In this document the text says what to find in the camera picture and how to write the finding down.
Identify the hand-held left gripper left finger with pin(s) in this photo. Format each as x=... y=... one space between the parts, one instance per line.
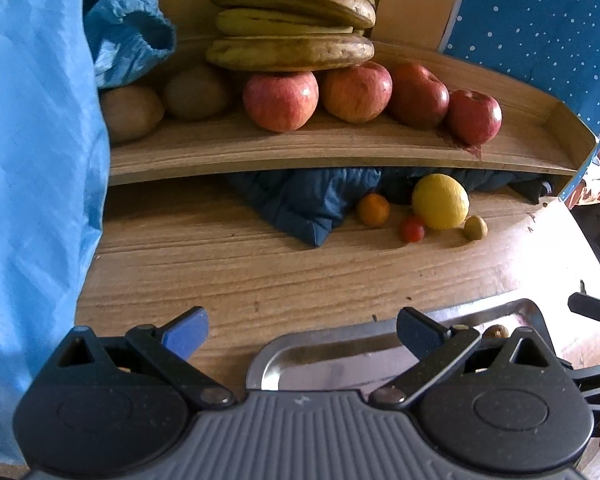
x=185 y=332

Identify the blue plastic bag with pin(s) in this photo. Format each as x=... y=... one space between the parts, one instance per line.
x=125 y=30

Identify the blue white-dotted fabric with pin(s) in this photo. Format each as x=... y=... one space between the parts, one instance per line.
x=540 y=20

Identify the yellow lemon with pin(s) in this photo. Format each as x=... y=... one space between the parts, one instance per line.
x=440 y=201

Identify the wooden shelf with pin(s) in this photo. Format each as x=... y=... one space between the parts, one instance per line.
x=330 y=147

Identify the red apple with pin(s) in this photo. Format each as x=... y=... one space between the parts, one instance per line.
x=474 y=116
x=356 y=92
x=419 y=95
x=280 y=101

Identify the red cherry tomato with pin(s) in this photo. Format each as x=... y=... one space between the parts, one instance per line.
x=412 y=229

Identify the metal tray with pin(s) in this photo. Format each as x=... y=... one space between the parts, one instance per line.
x=330 y=360

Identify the large brown kiwi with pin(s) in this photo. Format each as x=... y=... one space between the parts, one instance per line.
x=197 y=92
x=131 y=113

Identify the small green kiwi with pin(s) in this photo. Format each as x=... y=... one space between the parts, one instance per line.
x=496 y=331
x=475 y=227

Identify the dark blue quilted cloth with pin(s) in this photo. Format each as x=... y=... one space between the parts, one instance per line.
x=305 y=200

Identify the yellow banana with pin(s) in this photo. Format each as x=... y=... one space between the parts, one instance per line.
x=270 y=22

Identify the small orange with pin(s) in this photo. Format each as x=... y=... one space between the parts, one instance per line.
x=373 y=209

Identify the light blue cloth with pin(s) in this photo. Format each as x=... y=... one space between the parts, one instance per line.
x=35 y=185

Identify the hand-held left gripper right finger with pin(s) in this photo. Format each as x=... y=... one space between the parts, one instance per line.
x=420 y=332

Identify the orange patterned cloth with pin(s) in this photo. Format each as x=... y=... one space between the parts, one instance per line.
x=595 y=192

